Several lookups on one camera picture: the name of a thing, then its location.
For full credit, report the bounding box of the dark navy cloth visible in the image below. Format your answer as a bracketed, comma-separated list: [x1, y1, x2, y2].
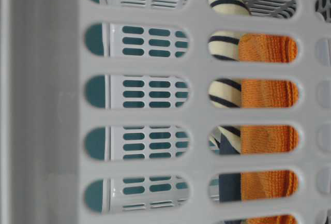
[218, 137, 243, 224]

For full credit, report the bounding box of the orange knitted cloth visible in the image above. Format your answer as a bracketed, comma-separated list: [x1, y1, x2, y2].
[237, 33, 300, 224]

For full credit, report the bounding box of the white plastic shopping basket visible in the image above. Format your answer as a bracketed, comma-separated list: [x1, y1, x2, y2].
[1, 0, 330, 223]

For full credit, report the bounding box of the cream navy striped cloth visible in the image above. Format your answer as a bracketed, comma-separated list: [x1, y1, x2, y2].
[208, 0, 250, 155]

